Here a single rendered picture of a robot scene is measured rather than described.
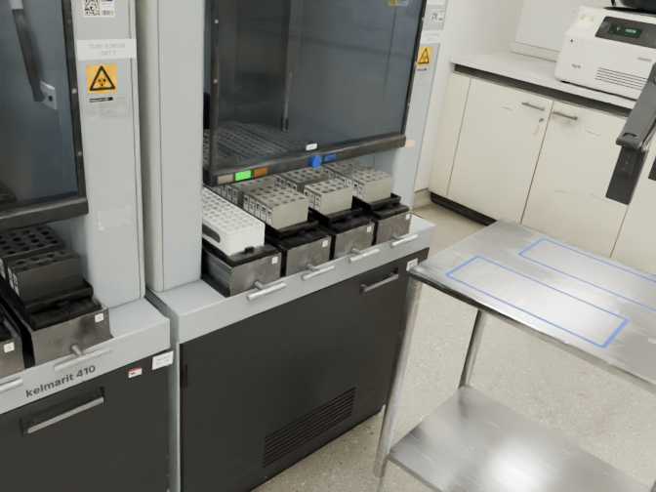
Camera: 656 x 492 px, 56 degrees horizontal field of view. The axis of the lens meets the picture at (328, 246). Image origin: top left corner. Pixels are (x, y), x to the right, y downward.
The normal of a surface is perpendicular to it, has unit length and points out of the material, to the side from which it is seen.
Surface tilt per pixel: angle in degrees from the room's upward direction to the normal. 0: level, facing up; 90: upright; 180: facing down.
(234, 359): 90
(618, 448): 0
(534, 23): 90
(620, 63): 90
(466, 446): 0
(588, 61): 90
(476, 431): 0
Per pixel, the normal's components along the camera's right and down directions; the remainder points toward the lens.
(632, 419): 0.11, -0.89
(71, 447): 0.68, 0.40
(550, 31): -0.72, 0.24
